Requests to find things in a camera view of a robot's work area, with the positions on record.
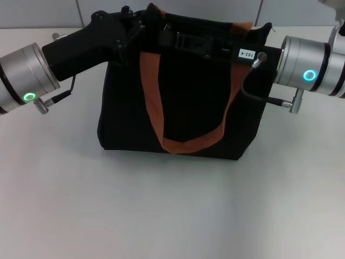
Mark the black bag with orange handles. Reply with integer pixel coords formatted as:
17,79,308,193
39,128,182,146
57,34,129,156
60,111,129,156
96,2,280,161

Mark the right gripper cable with connectors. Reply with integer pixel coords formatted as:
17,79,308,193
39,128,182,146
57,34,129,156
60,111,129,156
241,52,304,114

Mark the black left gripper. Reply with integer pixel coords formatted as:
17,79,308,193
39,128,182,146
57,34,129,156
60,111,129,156
42,6,148,81

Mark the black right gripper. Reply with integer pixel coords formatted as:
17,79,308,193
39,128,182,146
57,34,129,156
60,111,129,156
158,29,281,71

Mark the gripper cable with connectors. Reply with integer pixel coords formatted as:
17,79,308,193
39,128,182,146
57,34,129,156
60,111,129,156
241,52,304,114
33,32,78,115

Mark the left gripper cable with connectors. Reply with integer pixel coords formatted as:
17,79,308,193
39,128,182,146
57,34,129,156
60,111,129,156
33,32,78,115

